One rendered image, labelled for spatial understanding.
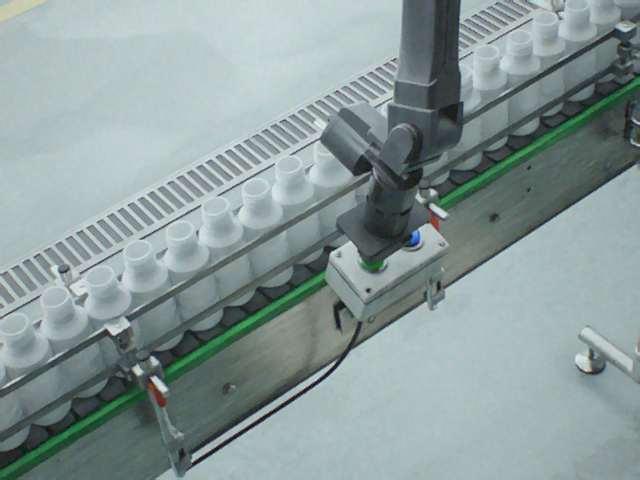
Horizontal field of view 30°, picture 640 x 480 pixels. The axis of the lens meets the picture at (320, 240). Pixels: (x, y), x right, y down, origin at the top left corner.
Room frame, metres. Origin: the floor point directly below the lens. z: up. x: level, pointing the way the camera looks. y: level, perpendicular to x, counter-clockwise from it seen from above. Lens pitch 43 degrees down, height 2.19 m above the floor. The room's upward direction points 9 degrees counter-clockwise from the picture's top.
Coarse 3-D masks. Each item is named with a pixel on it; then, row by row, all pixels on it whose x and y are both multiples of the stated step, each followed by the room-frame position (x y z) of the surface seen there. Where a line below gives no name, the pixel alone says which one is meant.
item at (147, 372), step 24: (552, 0) 1.64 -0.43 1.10; (624, 24) 1.52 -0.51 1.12; (624, 48) 1.50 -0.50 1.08; (624, 72) 1.50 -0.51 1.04; (432, 192) 1.24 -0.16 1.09; (432, 216) 1.21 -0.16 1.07; (72, 288) 1.13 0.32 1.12; (432, 288) 1.23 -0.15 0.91; (120, 336) 1.04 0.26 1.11; (120, 360) 1.05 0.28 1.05; (144, 360) 0.99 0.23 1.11; (144, 384) 0.99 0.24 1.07; (168, 432) 1.00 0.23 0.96; (168, 456) 1.00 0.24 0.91
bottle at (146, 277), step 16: (144, 240) 1.15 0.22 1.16; (128, 256) 1.14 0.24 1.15; (144, 256) 1.12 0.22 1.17; (128, 272) 1.12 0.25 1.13; (144, 272) 1.11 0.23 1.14; (160, 272) 1.12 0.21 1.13; (128, 288) 1.11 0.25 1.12; (144, 288) 1.10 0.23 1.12; (160, 288) 1.11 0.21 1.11; (160, 304) 1.10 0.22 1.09; (176, 304) 1.13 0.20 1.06; (144, 320) 1.10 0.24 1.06; (160, 320) 1.10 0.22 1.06; (176, 320) 1.12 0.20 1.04; (144, 336) 1.11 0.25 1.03; (160, 336) 1.10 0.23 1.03
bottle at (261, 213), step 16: (256, 192) 1.23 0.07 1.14; (256, 208) 1.20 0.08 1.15; (272, 208) 1.21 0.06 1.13; (256, 224) 1.19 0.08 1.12; (272, 224) 1.19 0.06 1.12; (272, 240) 1.19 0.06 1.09; (256, 256) 1.19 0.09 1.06; (272, 256) 1.19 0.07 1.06; (288, 256) 1.20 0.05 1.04; (256, 272) 1.19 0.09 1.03; (288, 272) 1.20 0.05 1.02
